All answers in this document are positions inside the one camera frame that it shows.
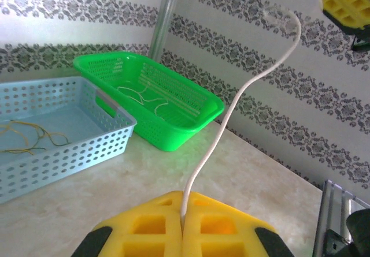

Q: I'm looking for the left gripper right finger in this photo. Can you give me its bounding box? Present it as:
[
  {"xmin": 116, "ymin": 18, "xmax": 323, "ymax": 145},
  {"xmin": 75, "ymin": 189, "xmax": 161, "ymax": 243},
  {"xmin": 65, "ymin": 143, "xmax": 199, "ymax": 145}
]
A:
[{"xmin": 182, "ymin": 192, "xmax": 294, "ymax": 257}]

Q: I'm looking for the white cable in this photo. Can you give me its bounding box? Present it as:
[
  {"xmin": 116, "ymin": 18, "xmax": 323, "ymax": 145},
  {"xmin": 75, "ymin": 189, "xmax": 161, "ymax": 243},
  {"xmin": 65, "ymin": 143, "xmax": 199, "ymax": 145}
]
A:
[
  {"xmin": 180, "ymin": 0, "xmax": 320, "ymax": 226},
  {"xmin": 141, "ymin": 88, "xmax": 170, "ymax": 116}
]

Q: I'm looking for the green plastic basket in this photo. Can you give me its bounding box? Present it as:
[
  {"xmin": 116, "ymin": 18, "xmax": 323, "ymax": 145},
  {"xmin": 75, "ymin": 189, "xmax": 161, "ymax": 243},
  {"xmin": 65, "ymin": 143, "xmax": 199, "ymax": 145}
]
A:
[{"xmin": 72, "ymin": 52, "xmax": 225, "ymax": 152}]

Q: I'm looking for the aluminium frame post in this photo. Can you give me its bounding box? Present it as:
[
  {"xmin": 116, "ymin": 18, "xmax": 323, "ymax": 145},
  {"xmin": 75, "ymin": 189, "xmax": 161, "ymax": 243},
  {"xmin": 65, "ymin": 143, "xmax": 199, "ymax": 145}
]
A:
[{"xmin": 149, "ymin": 0, "xmax": 182, "ymax": 64}]

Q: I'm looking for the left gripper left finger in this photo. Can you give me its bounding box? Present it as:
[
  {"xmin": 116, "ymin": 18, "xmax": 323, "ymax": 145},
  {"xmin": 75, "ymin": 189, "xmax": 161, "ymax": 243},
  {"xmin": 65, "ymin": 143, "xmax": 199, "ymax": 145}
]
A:
[{"xmin": 71, "ymin": 190, "xmax": 185, "ymax": 257}]

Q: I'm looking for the light blue plastic basket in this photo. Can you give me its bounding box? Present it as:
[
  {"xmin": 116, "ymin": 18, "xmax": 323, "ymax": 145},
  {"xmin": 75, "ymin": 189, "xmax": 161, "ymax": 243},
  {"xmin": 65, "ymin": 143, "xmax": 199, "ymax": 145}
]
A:
[{"xmin": 0, "ymin": 76, "xmax": 137, "ymax": 205}]

